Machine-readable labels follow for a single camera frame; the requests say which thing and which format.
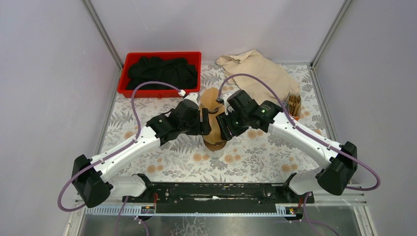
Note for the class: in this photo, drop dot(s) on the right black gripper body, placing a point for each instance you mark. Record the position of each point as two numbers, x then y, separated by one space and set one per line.
236 123

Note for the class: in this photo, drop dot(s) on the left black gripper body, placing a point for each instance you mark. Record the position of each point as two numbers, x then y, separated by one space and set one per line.
202 121

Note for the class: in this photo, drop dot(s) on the dark wooden ring holder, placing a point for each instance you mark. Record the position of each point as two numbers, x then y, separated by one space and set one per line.
215 147

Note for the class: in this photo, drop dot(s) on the orange coffee filter box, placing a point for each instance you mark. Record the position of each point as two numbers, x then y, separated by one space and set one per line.
293 105

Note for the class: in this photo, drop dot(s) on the brown paper coffee filter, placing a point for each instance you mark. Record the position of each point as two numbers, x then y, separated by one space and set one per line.
208 101

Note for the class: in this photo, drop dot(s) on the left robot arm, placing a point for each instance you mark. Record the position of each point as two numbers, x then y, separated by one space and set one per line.
93 178

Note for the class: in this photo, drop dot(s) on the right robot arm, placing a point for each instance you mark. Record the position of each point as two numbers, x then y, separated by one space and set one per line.
334 171

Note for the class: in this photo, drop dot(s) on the black cloth in bin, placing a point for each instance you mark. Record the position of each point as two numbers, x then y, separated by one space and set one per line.
177 72

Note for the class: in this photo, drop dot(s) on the beige cloth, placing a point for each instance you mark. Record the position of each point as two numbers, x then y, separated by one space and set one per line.
272 74

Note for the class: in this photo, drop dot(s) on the red plastic bin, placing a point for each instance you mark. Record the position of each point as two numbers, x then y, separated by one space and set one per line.
193 58

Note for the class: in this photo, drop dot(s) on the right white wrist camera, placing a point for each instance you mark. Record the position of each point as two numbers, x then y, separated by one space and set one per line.
224 101

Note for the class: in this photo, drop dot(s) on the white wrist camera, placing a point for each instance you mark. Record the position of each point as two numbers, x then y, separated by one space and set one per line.
224 101
193 96

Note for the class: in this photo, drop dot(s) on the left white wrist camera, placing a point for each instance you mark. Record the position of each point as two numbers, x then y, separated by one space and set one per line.
193 96

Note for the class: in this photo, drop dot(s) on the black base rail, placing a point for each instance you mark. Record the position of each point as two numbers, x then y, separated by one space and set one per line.
209 197

